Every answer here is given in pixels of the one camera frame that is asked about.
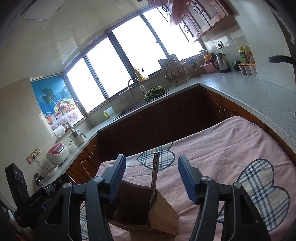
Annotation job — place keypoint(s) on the condiment bottles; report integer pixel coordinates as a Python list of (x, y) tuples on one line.
[(246, 54)]

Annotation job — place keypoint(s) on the pink heart-print tablecloth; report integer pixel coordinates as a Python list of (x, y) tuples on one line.
[(219, 143)]

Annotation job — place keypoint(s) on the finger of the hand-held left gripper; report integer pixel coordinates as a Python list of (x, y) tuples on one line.
[(67, 178)]

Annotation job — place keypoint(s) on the stack of bowls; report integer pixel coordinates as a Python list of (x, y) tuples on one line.
[(207, 56)]

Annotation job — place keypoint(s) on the small black device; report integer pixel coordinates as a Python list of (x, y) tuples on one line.
[(39, 179)]

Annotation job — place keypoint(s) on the white and red rice cooker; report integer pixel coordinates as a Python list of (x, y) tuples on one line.
[(57, 154)]

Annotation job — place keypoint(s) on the kitchen window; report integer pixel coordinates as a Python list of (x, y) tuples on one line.
[(129, 55)]

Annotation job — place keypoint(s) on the bottles on window sill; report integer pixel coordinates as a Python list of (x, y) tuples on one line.
[(137, 74)]

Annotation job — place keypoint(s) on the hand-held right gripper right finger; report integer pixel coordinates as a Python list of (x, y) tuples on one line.
[(187, 178)]

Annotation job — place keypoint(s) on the green and white cup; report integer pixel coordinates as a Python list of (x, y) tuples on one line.
[(109, 112)]

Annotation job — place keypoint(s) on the white cloth on faucet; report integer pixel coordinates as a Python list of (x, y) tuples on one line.
[(124, 95)]

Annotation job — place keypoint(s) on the blue palm tree poster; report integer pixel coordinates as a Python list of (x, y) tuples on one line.
[(52, 99)]

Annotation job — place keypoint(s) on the knife block with knives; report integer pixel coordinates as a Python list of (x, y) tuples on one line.
[(193, 67)]

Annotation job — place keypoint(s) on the black wok with lid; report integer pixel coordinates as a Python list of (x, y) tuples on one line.
[(281, 60)]

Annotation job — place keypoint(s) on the dark green mug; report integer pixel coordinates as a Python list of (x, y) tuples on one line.
[(235, 65)]

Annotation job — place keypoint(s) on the metal dish rack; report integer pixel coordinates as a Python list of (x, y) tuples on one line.
[(173, 70)]

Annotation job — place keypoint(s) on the chrome kitchen faucet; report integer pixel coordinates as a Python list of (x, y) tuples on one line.
[(138, 84)]

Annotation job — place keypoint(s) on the wooden upper cabinets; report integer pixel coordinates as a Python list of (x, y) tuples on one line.
[(198, 16)]

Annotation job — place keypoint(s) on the small white cup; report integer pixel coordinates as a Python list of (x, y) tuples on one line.
[(71, 148)]

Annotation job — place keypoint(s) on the wall socket with plugs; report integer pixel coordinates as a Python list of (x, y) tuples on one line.
[(33, 155)]

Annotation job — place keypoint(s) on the wooden utensil holder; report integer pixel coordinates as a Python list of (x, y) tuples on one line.
[(161, 215)]

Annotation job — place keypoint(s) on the green leafy vegetables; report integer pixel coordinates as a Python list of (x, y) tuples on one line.
[(154, 92)]

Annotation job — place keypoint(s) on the small white electric pot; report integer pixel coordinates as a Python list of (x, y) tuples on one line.
[(78, 138)]

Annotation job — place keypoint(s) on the kitchen sink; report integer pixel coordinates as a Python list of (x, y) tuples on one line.
[(129, 109)]

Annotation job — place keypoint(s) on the pink plastic basin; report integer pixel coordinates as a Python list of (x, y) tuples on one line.
[(208, 67)]

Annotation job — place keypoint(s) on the wall socket by kettle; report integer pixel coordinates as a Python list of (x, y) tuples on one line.
[(219, 44)]

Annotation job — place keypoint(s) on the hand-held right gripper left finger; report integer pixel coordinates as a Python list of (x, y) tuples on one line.
[(116, 178)]

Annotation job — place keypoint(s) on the steel electric kettle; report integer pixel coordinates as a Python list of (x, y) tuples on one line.
[(222, 62)]

